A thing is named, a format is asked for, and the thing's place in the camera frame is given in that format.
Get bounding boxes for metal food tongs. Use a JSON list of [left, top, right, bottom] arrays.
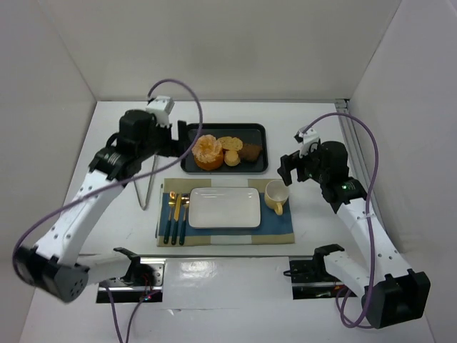
[[134, 156, 159, 212]]

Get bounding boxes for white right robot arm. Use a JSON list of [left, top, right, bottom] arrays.
[[277, 141, 431, 329]]

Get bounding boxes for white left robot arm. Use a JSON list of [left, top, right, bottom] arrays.
[[12, 109, 190, 303]]

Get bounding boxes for large orange flower bread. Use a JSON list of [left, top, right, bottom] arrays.
[[191, 134, 224, 171]]

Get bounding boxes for dark brown bread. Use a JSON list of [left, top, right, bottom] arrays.
[[238, 144, 263, 163]]

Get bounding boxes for flat seeded bread slice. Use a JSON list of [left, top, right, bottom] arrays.
[[217, 136, 243, 151]]

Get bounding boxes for yellow mug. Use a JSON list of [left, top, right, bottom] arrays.
[[264, 179, 289, 216]]

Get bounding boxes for small round yellow bun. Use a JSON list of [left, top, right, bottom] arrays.
[[224, 150, 241, 166]]

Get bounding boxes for blue beige placemat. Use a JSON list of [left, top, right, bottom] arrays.
[[155, 178, 295, 247]]

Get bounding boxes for white rectangular plate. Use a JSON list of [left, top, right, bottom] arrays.
[[188, 187, 261, 229]]

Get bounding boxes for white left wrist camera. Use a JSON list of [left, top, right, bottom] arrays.
[[145, 96, 174, 127]]

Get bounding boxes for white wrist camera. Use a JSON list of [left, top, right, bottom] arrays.
[[145, 96, 174, 127], [294, 127, 321, 158]]

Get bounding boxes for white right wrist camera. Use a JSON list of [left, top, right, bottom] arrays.
[[294, 127, 321, 158]]

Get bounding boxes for gold fork green handle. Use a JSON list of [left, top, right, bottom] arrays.
[[164, 191, 178, 244]]

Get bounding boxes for gold spoon green handle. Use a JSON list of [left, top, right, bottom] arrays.
[[179, 194, 190, 246]]

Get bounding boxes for aluminium frame rail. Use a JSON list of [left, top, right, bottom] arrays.
[[335, 99, 384, 228]]

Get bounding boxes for gold knife green handle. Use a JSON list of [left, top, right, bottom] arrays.
[[171, 194, 183, 245]]

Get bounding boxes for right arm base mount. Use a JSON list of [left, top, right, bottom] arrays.
[[283, 258, 345, 300]]

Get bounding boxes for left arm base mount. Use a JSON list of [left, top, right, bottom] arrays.
[[106, 257, 166, 304]]

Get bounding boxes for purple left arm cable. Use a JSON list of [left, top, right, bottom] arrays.
[[11, 79, 205, 286]]

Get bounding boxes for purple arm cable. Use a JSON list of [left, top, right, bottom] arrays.
[[11, 79, 205, 286], [303, 112, 379, 329]]

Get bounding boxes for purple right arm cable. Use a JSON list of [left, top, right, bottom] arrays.
[[303, 112, 379, 329]]

